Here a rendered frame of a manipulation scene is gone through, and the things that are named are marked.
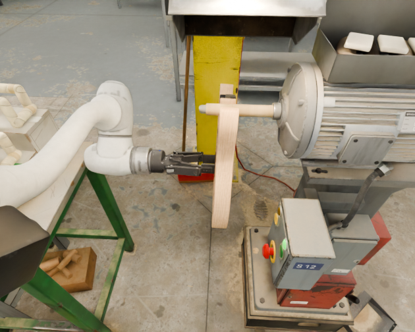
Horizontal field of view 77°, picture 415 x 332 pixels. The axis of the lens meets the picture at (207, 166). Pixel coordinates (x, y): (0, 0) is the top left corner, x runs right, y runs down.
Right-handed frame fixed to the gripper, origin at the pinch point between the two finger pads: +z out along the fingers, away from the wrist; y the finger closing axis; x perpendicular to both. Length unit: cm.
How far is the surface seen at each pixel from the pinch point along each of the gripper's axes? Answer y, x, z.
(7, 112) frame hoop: -5, 13, -68
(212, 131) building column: -104, -22, -3
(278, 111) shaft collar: 7.3, 19.3, 16.2
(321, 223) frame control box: 25.1, -2.8, 26.0
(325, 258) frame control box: 32.8, -6.2, 24.8
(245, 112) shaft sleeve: 6.6, 18.4, 7.6
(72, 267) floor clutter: -34, -87, -82
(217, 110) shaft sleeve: 6.5, 18.8, 0.0
